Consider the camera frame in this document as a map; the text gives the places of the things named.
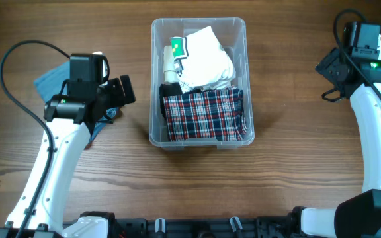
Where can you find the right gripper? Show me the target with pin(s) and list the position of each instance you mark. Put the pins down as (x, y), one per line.
(327, 65)

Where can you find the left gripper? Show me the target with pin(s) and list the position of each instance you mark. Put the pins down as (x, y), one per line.
(120, 98)

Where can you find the black garment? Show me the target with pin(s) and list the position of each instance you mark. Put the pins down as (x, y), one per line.
(167, 90)

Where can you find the cream white cloth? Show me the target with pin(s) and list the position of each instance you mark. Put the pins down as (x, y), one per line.
(170, 74)

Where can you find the blue denim jeans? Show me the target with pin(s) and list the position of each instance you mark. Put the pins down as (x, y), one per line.
(50, 84)

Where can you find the white printed t-shirt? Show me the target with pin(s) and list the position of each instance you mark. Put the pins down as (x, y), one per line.
(201, 62)

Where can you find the red plaid shirt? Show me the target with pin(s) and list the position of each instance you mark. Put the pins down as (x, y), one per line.
(217, 114)

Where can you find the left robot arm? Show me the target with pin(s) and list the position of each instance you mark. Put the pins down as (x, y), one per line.
(69, 120)

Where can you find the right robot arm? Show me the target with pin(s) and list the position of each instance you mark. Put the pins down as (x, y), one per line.
(359, 216)

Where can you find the clear plastic storage bin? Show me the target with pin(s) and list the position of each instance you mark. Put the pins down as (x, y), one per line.
(232, 35)

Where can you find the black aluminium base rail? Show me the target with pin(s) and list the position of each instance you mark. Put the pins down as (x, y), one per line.
(260, 227)

